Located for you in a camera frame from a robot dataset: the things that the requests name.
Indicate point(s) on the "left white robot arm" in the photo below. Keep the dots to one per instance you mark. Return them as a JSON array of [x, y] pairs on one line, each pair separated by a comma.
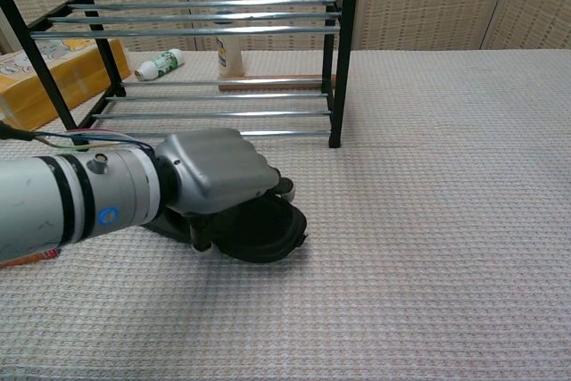
[[44, 202]]

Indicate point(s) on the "yellow cardboard box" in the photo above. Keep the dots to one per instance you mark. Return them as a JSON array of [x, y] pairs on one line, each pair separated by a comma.
[[76, 73]]

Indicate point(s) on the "white woven tablecloth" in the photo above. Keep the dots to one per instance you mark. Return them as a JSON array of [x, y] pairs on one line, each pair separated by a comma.
[[401, 265]]

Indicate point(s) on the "cream bottle with grey cap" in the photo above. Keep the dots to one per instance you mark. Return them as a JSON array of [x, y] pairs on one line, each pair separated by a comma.
[[229, 62]]

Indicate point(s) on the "colourful printed card box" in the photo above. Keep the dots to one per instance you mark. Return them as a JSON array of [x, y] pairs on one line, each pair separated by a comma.
[[40, 257]]

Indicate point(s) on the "small white green bottle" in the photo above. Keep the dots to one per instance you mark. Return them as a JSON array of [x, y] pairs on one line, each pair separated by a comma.
[[160, 64]]

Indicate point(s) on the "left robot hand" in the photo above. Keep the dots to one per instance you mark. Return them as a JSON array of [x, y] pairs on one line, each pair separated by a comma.
[[214, 167]]

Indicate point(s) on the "black metal shoe rack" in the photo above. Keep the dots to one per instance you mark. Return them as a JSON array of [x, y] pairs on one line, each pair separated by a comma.
[[343, 64]]

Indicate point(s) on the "brown wooden block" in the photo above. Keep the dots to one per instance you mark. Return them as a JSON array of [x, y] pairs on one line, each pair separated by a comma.
[[276, 87]]

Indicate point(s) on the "black rubber slide sandal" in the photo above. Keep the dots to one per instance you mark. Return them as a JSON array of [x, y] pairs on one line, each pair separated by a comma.
[[267, 234]]

